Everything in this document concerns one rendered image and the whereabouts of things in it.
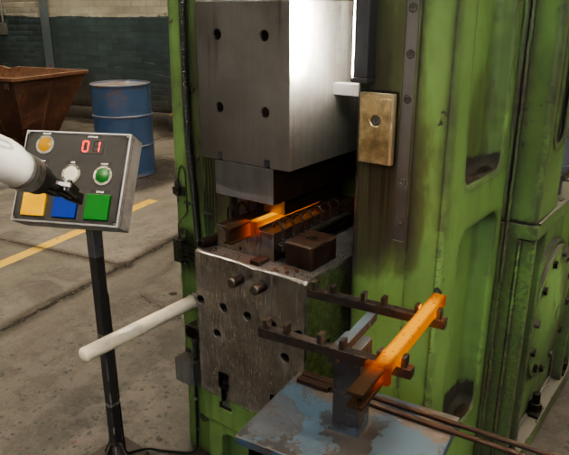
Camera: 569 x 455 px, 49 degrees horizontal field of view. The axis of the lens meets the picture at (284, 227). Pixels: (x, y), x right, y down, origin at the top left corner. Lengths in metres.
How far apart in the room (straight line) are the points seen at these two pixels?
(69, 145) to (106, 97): 4.21
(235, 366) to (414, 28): 1.00
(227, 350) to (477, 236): 0.80
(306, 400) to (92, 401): 1.48
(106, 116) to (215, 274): 4.58
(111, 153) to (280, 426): 0.94
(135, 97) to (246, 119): 4.59
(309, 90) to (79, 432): 1.66
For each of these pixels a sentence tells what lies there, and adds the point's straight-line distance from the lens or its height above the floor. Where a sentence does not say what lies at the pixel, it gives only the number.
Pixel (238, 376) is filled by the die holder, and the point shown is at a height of 0.56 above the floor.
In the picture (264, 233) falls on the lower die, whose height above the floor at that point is 0.99.
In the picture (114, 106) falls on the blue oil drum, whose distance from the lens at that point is 6.14.
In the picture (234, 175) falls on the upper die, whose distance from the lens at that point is 1.65.
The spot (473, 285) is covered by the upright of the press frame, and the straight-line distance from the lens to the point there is 1.96.
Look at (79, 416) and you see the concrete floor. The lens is 2.74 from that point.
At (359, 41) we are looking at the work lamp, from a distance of 1.51.
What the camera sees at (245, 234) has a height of 0.99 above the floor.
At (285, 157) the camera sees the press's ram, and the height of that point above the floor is 1.20.
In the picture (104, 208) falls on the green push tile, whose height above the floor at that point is 1.01.
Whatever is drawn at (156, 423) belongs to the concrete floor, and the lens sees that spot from 2.62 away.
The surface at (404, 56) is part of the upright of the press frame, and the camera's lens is 1.50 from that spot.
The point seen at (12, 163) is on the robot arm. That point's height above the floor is 1.23.
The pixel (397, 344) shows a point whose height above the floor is 0.96.
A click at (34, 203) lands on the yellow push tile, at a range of 1.95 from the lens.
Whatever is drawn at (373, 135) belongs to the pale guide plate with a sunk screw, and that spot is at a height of 1.25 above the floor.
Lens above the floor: 1.54
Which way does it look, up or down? 19 degrees down
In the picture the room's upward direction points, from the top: straight up
